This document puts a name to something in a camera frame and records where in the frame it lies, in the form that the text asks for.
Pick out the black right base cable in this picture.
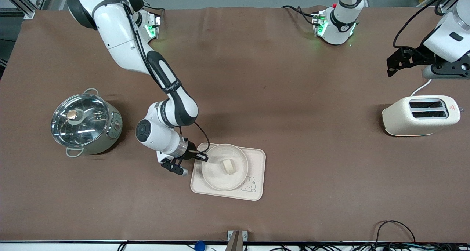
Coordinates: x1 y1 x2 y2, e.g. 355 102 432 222
141 3 165 16

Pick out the black looped cable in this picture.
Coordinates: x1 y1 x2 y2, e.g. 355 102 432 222
374 220 417 245

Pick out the glass pot lid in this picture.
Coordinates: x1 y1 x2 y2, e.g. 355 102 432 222
51 94 111 148

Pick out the black left base cable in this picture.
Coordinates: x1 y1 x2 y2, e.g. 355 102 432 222
282 5 317 26

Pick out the black cable bundle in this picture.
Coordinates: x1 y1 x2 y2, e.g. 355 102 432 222
270 242 470 251

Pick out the cream rabbit print tray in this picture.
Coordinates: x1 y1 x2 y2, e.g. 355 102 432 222
190 142 266 201

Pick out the small cream bun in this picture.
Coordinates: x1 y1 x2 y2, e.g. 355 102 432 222
221 159 236 175

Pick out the black base cable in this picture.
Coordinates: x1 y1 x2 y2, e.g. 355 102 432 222
282 5 317 26
141 3 165 16

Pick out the white toaster power cable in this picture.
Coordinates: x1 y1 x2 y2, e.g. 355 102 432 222
410 79 433 97

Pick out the metal table edge bracket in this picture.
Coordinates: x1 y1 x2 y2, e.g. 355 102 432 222
227 230 249 251

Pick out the round cream plate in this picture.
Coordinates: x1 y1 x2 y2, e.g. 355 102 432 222
201 144 249 191

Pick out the steel electric cooking pot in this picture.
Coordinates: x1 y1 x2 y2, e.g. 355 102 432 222
51 88 123 158

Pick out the cream two-slot toaster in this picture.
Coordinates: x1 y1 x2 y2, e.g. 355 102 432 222
382 95 462 137

